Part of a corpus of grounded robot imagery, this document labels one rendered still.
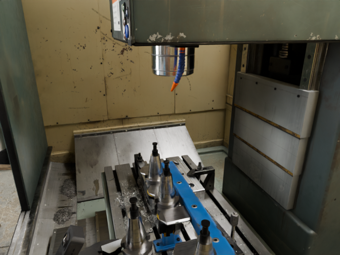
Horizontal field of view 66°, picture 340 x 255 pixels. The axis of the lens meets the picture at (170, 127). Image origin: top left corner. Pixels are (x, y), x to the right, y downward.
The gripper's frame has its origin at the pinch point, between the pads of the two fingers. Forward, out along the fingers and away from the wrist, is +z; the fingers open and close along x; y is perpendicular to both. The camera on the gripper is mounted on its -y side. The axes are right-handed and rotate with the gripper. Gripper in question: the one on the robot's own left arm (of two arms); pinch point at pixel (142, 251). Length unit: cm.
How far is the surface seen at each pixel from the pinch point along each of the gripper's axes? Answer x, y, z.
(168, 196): -10.5, -4.0, 8.8
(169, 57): -47, -32, 21
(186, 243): 2.3, -1.6, 8.6
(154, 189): -18.0, -1.4, 7.2
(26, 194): -79, 31, -41
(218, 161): -132, 66, 89
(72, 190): -113, 55, -25
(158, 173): -21.5, -3.8, 9.2
